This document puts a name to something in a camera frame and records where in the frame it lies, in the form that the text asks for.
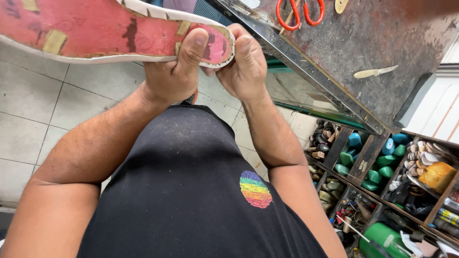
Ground person's left hand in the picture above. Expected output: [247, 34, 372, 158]
[142, 27, 209, 107]

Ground person's right hand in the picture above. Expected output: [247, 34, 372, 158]
[201, 24, 269, 104]

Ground red shoe with white edge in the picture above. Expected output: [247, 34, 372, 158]
[0, 0, 236, 69]

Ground thin wooden stick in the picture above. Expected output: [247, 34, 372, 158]
[279, 0, 302, 35]

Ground black shirt with rainbow print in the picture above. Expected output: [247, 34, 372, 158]
[77, 105, 328, 258]

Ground worn metal-edged workbench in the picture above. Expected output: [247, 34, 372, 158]
[208, 0, 459, 136]

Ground wooden compartment shelf of supplies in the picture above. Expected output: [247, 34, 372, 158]
[305, 120, 459, 258]

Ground green can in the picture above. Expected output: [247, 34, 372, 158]
[359, 222, 411, 258]

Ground red-handled scissors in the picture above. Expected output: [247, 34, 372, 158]
[275, 0, 325, 31]

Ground cream-handled knife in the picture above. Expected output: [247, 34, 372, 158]
[353, 65, 399, 79]

